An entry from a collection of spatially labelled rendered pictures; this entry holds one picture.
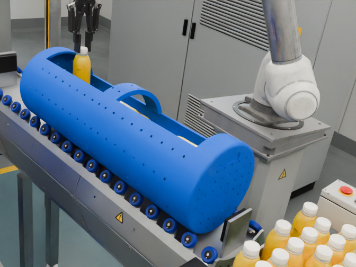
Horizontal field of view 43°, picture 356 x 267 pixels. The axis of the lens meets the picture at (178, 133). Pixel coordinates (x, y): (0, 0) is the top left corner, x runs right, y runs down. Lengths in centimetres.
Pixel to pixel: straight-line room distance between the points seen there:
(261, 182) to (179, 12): 201
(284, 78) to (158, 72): 238
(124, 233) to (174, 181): 33
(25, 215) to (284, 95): 129
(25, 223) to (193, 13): 197
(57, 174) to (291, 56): 91
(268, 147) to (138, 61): 253
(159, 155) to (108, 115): 24
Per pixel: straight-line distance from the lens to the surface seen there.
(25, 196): 214
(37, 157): 179
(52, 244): 241
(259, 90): 176
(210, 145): 118
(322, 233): 128
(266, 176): 179
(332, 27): 280
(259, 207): 187
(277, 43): 152
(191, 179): 115
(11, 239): 274
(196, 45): 342
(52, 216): 230
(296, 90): 151
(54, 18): 239
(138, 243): 141
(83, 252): 263
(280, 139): 166
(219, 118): 178
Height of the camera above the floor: 178
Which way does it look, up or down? 27 degrees down
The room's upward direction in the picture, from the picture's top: 9 degrees clockwise
